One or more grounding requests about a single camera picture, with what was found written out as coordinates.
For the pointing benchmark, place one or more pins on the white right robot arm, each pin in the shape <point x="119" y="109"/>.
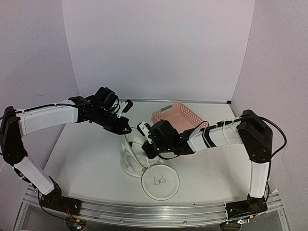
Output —
<point x="257" y="139"/>

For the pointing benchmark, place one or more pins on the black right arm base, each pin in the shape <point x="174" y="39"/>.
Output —
<point x="251" y="206"/>

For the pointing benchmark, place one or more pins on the pink plastic basket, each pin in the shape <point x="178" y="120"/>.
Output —
<point x="179" y="116"/>

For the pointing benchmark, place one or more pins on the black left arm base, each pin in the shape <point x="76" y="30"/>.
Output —
<point x="57" y="202"/>

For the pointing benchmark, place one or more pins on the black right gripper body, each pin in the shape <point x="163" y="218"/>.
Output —
<point x="164" y="147"/>

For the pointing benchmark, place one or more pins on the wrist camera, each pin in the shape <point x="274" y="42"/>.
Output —
<point x="145" y="129"/>
<point x="124" y="107"/>

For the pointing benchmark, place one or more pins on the white bra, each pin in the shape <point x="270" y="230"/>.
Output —
<point x="136" y="144"/>

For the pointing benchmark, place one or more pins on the white mesh laundry bag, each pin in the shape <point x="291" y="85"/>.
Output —
<point x="158" y="181"/>

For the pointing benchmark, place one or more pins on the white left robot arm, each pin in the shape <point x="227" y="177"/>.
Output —
<point x="17" y="125"/>

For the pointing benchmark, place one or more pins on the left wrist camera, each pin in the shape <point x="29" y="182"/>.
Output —
<point x="124" y="107"/>

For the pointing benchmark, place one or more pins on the aluminium front rail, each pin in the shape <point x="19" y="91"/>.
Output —
<point x="155" y="216"/>

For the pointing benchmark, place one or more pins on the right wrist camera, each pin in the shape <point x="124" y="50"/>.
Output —
<point x="145" y="129"/>

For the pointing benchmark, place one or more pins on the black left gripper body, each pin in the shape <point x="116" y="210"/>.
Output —
<point x="103" y="120"/>

